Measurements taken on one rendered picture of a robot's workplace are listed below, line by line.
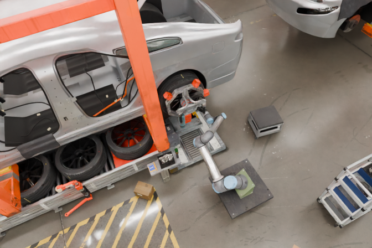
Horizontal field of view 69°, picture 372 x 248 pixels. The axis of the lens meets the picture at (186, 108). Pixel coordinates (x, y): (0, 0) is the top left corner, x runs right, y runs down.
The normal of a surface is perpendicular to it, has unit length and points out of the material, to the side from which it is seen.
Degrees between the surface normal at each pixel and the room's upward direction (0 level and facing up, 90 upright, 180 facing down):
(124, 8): 90
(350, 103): 0
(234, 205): 0
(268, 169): 0
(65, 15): 90
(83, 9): 90
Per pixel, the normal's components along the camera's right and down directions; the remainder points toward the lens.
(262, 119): -0.07, -0.62
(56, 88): 0.38, 0.58
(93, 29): 0.15, -0.53
